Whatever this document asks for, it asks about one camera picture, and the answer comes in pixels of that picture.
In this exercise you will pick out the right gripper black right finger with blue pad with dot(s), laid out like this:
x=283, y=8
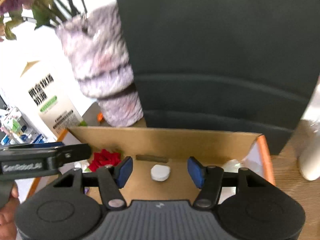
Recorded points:
x=209, y=180

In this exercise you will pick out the white milk carton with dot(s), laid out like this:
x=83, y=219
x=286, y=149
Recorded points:
x=37, y=78

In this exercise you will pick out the dried pink flower bouquet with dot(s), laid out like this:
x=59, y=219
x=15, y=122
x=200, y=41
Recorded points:
x=49, y=13

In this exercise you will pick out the red fabric rose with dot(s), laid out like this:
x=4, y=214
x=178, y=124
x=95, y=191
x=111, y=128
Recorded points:
x=103, y=158

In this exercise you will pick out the purple white ceramic vase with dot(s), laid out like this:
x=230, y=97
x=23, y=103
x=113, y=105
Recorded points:
x=97, y=51

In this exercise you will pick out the colourful boxes on shelf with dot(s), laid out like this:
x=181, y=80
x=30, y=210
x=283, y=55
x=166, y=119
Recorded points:
x=18, y=130

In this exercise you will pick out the black paper shopping bag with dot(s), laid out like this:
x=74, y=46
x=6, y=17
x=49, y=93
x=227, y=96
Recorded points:
x=224, y=65

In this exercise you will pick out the cardboard box orange rim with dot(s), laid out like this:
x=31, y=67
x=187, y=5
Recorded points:
x=176, y=145

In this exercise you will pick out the white thermos grey lid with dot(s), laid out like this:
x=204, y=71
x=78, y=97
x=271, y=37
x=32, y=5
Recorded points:
x=308, y=161

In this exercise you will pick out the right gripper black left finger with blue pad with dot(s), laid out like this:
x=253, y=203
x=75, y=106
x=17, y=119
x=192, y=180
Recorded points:
x=111, y=180

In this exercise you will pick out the white round plastic cap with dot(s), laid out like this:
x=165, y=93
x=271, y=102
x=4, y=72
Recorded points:
x=160, y=172

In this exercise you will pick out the person's hand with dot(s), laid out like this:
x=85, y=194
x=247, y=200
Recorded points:
x=8, y=229

